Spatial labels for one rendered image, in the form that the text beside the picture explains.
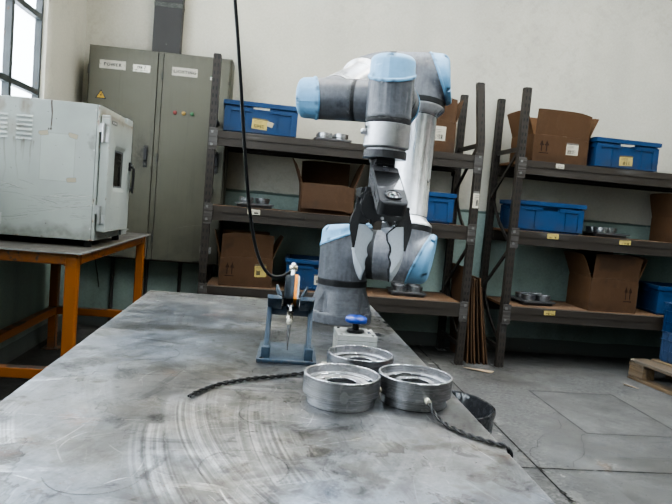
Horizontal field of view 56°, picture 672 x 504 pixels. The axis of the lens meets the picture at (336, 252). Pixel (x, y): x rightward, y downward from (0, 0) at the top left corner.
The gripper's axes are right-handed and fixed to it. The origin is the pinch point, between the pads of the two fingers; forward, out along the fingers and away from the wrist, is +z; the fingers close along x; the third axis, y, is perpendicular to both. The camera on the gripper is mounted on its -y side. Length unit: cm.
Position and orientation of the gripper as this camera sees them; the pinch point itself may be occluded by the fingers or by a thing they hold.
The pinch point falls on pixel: (376, 273)
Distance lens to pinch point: 102.8
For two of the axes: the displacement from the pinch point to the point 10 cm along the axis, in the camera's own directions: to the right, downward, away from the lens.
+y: -1.0, -0.8, 9.9
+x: -9.9, -0.8, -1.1
